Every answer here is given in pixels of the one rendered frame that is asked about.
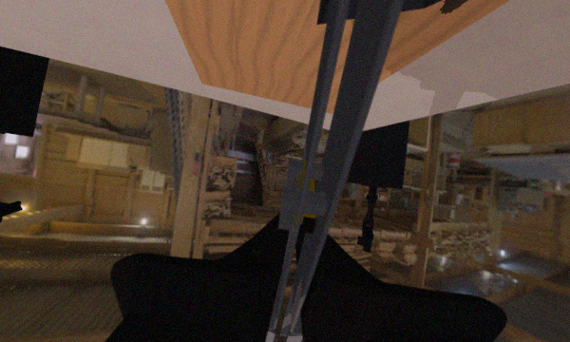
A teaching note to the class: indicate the wooden board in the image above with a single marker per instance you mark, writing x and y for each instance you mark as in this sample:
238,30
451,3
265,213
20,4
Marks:
271,48

